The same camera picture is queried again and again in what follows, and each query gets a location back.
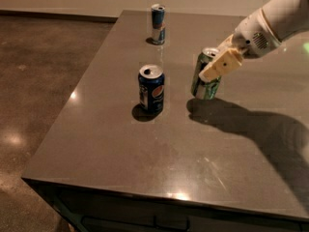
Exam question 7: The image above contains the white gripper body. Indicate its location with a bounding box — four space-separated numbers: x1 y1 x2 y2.
232 9 281 59

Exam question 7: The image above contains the green soda can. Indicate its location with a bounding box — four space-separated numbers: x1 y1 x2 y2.
191 47 221 100

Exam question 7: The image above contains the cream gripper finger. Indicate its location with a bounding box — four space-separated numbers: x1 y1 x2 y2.
199 48 243 82
218 34 233 51

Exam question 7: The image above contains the dark cabinet under table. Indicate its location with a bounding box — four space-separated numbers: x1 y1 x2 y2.
23 178 309 232

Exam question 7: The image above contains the slim blue silver can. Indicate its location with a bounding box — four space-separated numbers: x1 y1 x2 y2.
151 4 165 45

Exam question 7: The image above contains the blue pepsi can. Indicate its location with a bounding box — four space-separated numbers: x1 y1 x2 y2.
138 64 165 114

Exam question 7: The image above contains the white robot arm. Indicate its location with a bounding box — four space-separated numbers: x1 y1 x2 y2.
199 0 309 82

